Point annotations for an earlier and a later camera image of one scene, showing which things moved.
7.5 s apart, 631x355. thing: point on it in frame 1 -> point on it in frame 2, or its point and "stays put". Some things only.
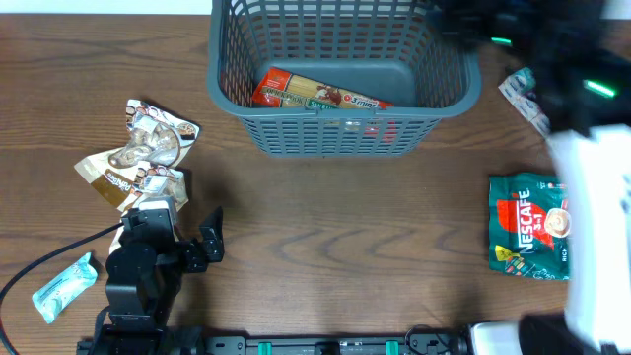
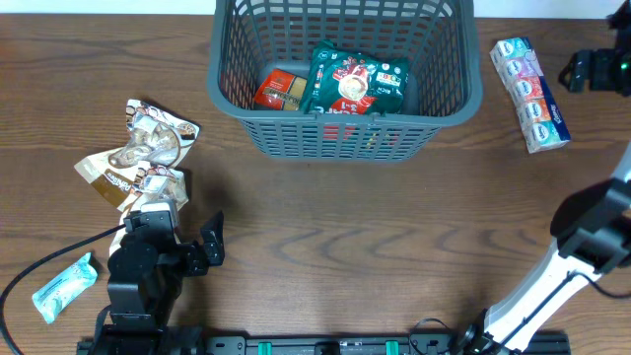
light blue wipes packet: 58,295 stays put
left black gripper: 184,253 stays put
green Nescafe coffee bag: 529,226 -> 346,83
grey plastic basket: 338,78 stays put
